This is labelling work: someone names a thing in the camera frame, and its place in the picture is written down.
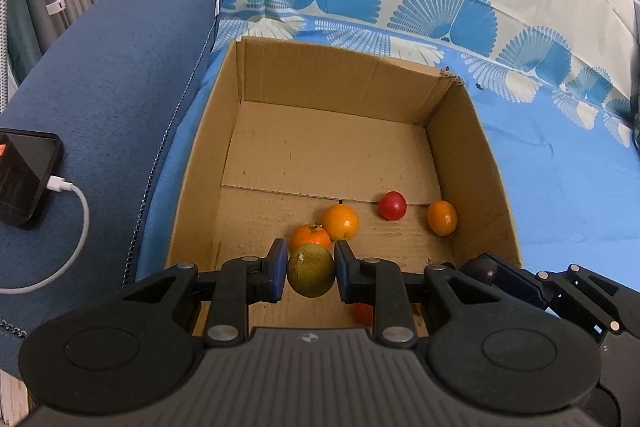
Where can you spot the reddish orange mandarin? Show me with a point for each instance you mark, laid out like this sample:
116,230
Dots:
310,236

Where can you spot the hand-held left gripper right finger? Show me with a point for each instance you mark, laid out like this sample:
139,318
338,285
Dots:
345,274

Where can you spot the olive green round fruit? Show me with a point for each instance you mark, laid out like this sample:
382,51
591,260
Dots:
310,276

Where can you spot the red cherry tomato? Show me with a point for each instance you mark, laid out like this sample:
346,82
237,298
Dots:
392,205
363,313

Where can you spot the white curtain tag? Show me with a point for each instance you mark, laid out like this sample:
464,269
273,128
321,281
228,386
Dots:
56,6

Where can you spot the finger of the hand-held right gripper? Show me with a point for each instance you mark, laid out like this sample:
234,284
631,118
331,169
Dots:
520,284

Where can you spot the black smartphone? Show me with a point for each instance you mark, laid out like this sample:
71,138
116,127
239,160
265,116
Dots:
25,177

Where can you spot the blue fan-printed sheet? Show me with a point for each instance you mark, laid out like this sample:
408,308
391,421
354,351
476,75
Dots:
550,182

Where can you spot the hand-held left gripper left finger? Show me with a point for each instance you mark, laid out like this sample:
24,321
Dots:
276,272

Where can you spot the brown cardboard box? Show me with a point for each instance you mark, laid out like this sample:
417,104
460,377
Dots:
325,147

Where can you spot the blue sofa armrest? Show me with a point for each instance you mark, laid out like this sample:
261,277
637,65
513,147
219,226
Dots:
110,57

